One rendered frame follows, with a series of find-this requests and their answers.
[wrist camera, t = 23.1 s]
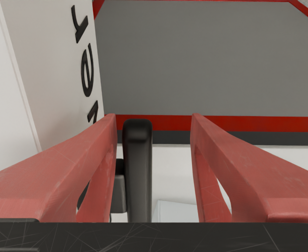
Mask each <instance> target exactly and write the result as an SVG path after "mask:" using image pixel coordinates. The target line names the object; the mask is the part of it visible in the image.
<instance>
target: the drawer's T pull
mask: <svg viewBox="0 0 308 252"><path fill-rule="evenodd" d="M152 135H153V126H152V122H151V121H150V120H148V119H145V118H130V119H127V120H126V121H125V122H124V123H123V127H122V149H123V159H122V158H117V159H116V167H115V178H114V185H113V193H112V200H111V207H110V214H123V213H126V212H127V221H128V223H151V222H152ZM89 182H90V181H89ZM89 182H88V184H87V186H86V187H85V189H84V190H83V192H82V194H81V195H80V197H79V199H78V202H77V209H78V210H79V208H80V206H81V204H82V202H83V200H84V197H85V195H86V192H87V189H88V186H89Z"/></svg>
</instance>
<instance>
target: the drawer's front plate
mask: <svg viewBox="0 0 308 252"><path fill-rule="evenodd" d="M73 5H75V14H76V20H77V23H78V25H79V26H80V25H81V23H82V22H83V20H84V19H85V17H86V16H88V26H87V28H86V30H85V31H84V33H83V35H82V37H81V39H80V41H79V42H78V43H76V37H75V33H76V32H77V30H76V29H75V26H74V23H73V19H72V13H71V7H72V6H73ZM89 43H90V45H91V50H92V56H93V66H94V81H93V88H92V92H91V95H90V96H89V97H86V96H85V94H84V91H83V86H82V79H81V62H82V56H83V53H84V50H85V49H86V52H87V60H88V68H89V75H90V80H91V60H90V54H89V49H88V44H89ZM96 101H98V113H97V119H96V122H97V121H98V120H100V119H101V118H103V117H104V109H103V100H102V91H101V82H100V72H99V63H98V54H97V45H96V35H95V26H94V17H93V8H92V0H0V171H1V170H3V169H5V168H7V167H9V166H11V165H14V164H16V163H18V162H20V161H22V160H24V159H27V158H29V157H31V156H33V155H35V154H37V153H39V152H42V151H44V150H46V149H48V148H50V147H52V146H55V145H57V144H59V143H61V142H63V141H65V140H68V139H70V138H72V137H74V136H76V135H78V134H79V133H81V132H82V131H84V130H85V129H87V128H88V127H90V126H91V125H93V121H94V116H95V114H94V115H93V117H92V119H91V121H90V122H88V118H87V116H88V114H89V112H90V111H91V109H92V107H93V106H94V104H95V102H96Z"/></svg>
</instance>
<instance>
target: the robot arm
mask: <svg viewBox="0 0 308 252"><path fill-rule="evenodd" d="M190 146H191V159H192V173H193V181H194V188H195V196H196V203H197V210H198V218H199V222H109V215H110V207H111V200H112V193H113V185H114V178H115V167H116V154H117V127H116V116H115V114H114V113H109V114H107V115H106V116H104V117H103V118H101V119H100V120H98V121H97V122H96V123H94V124H93V125H91V126H90V127H88V128H87V129H85V130H84V131H82V132H81V133H79V134H78V135H76V136H74V137H72V138H70V139H67V140H65V141H63V142H61V143H59V144H57V145H55V146H52V147H50V148H48V149H46V150H44V151H42V152H39V153H37V154H35V155H33V156H31V157H29V158H26V159H24V160H22V161H20V162H18V163H16V164H14V165H11V166H9V167H7V168H5V169H3V170H1V171H0V252H308V170H306V169H304V168H302V167H300V166H298V165H295V164H293V163H291V162H289V161H287V160H285V159H282V158H280V157H278V156H276V155H274V154H272V153H269V152H267V151H265V150H263V149H261V148H259V147H256V146H254V145H252V144H250V143H248V142H246V141H243V140H241V139H239V138H237V137H235V136H233V135H231V134H229V133H227V132H226V131H224V130H223V129H221V128H220V127H218V126H217V125H216V124H214V123H213V122H211V121H210V120H208V119H207V118H205V117H204V116H202V115H201V114H199V113H193V114H192V121H191V132H190ZM89 181H90V182H89ZM218 181H219V183H220V184H221V186H222V187H223V189H224V191H225V192H226V194H227V195H228V197H229V200H230V203H231V209H232V213H231V212H230V210H229V208H228V206H227V204H226V202H225V200H224V198H223V195H222V193H221V190H220V187H219V183H218ZM88 182H89V186H88V189H87V192H86V195H85V197H84V200H83V202H82V204H81V206H80V208H79V210H78V212H77V214H76V208H77V202H78V199H79V197H80V195H81V194H82V192H83V190H84V189H85V187H86V186H87V184H88Z"/></svg>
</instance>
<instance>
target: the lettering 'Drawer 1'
mask: <svg viewBox="0 0 308 252"><path fill-rule="evenodd" d="M71 13H72V19H73V23H74V26H75V29H76V30H77V32H76V33H75V37H76V43H78V42H79V41H80V39H81V37H82V35H83V33H84V31H85V30H86V28H87V26H88V16H86V17H85V19H84V20H83V22H82V23H81V25H80V26H79V25H78V23H77V20H76V14H75V5H73V6H72V7H71ZM88 49H89V54H90V60H91V80H90V75H89V68H88V60H87V52H86V49H85V50H84V53H83V56H82V62H81V79H82V86H83V91H84V94H85V96H86V97H89V96H90V95H91V92H92V88H93V81H94V66H93V56H92V50H91V45H90V43H89V44H88ZM84 66H86V73H87V80H88V88H87V87H86V84H85V78H84ZM97 113H98V101H96V102H95V104H94V106H93V107H92V109H91V111H90V112H89V114H88V116H87V118H88V122H90V121H91V119H92V117H93V115H94V114H95V116H94V121H93V124H94V123H96V119H97ZM111 221H112V217H111V213H110V223H111Z"/></svg>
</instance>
